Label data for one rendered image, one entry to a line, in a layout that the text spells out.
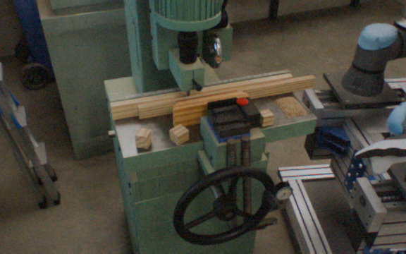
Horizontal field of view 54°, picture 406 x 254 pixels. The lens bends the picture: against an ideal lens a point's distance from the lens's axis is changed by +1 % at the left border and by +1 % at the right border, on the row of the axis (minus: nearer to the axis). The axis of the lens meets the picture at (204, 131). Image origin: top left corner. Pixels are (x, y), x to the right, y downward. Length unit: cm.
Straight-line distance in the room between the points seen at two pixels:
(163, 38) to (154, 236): 64
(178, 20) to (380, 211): 75
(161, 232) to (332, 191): 98
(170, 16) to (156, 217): 63
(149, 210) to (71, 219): 95
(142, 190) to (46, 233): 103
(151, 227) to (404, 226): 76
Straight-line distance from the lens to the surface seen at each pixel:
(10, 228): 223
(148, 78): 137
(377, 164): 70
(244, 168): 99
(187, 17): 101
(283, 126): 122
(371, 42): 151
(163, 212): 129
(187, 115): 116
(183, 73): 112
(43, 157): 214
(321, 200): 198
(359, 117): 164
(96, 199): 223
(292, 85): 136
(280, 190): 132
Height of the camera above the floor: 163
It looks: 39 degrees down
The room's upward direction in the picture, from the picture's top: 2 degrees clockwise
